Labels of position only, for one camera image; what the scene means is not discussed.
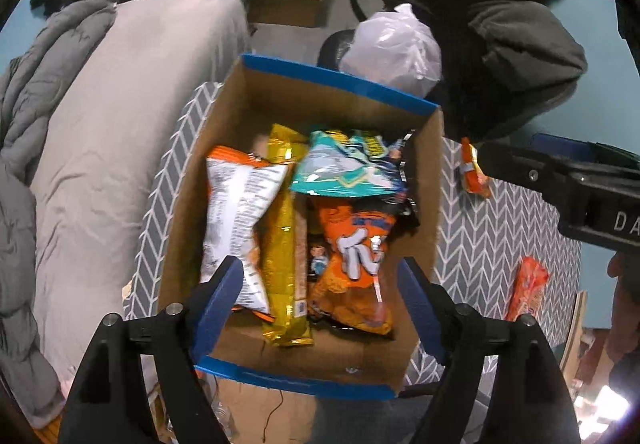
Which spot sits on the person's right hand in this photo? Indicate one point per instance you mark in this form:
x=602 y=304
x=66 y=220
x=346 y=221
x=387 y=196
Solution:
x=625 y=266

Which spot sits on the wooden board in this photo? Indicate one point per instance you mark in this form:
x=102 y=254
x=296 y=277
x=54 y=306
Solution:
x=574 y=334

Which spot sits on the black snack bag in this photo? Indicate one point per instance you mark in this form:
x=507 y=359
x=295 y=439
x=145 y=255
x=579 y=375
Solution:
x=409 y=184

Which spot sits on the grey puffy jacket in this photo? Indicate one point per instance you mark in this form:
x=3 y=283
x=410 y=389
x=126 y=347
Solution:
x=30 y=99

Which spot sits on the white-backed orange snack bag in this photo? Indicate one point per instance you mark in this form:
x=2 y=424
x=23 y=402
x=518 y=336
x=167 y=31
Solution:
x=235 y=219

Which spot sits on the orange-red snack packet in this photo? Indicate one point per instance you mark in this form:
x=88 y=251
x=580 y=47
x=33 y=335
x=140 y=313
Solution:
x=527 y=289

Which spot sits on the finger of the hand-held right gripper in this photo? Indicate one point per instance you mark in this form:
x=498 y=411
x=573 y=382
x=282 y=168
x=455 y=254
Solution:
x=565 y=144
x=530 y=172

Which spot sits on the gold long snack packet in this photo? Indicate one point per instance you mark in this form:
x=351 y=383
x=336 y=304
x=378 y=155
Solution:
x=282 y=264

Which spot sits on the small red-orange snack bag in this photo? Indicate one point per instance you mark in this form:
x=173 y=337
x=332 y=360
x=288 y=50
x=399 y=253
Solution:
x=472 y=174

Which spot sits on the large orange snack bag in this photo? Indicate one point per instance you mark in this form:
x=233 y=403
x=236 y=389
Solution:
x=355 y=269

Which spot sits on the mattress with grey sheet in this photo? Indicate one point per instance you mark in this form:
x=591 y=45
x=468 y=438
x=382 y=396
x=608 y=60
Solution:
x=125 y=124

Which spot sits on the teal snack bag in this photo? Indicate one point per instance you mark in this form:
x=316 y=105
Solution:
x=345 y=169

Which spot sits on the dark grey jacket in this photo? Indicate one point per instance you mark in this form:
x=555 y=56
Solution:
x=530 y=44

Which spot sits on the white plastic bag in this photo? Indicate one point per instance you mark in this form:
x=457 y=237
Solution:
x=395 y=49

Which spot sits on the blue cardboard box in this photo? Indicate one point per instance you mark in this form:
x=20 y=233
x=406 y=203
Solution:
x=320 y=369

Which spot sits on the black office chair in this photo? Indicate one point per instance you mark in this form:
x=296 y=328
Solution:
x=332 y=47

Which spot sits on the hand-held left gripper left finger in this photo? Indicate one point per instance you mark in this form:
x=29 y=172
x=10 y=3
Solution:
x=220 y=309

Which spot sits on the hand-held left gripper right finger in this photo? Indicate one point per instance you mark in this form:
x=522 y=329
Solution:
x=422 y=314

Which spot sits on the grey chevron fabric table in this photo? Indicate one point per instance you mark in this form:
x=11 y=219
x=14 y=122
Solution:
x=500 y=234

